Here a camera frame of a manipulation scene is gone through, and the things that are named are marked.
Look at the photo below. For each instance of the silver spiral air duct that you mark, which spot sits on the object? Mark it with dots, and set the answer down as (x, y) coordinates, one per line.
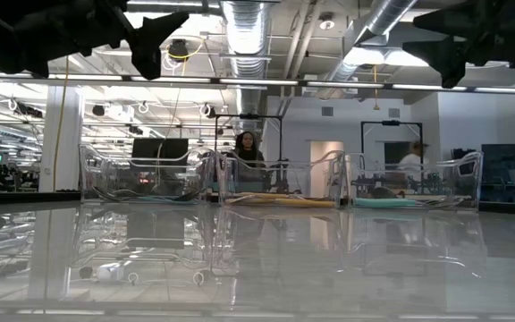
(374, 22)
(246, 44)

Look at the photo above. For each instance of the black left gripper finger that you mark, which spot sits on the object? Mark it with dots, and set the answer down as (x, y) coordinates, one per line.
(154, 31)
(146, 58)

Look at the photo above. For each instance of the white glossy table mat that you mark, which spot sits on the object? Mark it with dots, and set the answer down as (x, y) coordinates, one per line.
(374, 268)

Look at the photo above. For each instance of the grey wall vent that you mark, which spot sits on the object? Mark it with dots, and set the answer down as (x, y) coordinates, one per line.
(394, 112)
(326, 111)

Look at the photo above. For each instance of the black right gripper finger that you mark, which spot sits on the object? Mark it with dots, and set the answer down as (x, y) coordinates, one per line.
(449, 23)
(454, 56)

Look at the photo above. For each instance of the person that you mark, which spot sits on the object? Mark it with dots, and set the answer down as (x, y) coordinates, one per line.
(248, 154)
(411, 161)

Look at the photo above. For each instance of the white door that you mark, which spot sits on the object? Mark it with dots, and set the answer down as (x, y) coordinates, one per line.
(326, 149)

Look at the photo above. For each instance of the white square pillar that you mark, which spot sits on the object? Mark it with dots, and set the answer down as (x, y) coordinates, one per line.
(76, 147)

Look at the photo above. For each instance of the clear plastic bin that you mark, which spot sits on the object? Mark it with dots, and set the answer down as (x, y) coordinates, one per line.
(293, 179)
(441, 179)
(105, 170)

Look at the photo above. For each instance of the black computer monitor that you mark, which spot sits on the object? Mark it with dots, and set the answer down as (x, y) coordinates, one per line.
(159, 149)
(503, 161)

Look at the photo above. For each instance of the long LED light bar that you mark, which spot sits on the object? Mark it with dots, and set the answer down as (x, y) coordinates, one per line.
(262, 82)

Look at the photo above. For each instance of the black overhead camera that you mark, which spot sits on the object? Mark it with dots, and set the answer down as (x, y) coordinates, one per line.
(178, 49)

